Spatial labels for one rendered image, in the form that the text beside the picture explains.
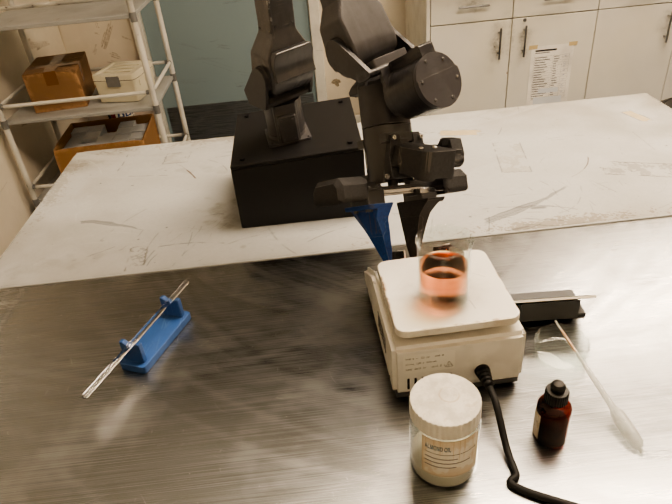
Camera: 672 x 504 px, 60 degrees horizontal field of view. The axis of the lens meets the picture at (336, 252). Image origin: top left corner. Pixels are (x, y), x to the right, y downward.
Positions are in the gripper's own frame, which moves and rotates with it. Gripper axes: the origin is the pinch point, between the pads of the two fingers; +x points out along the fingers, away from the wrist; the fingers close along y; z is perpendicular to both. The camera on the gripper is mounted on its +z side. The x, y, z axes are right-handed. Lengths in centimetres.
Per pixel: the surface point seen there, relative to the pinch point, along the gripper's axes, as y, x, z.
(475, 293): -1.0, 6.6, 12.5
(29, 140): -16, -55, -248
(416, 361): -8.1, 11.9, 11.2
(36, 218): -33, -8, -54
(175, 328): -23.4, 8.2, -14.2
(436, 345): -6.5, 10.6, 12.4
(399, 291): -6.5, 5.6, 7.7
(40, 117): -13, -58, -213
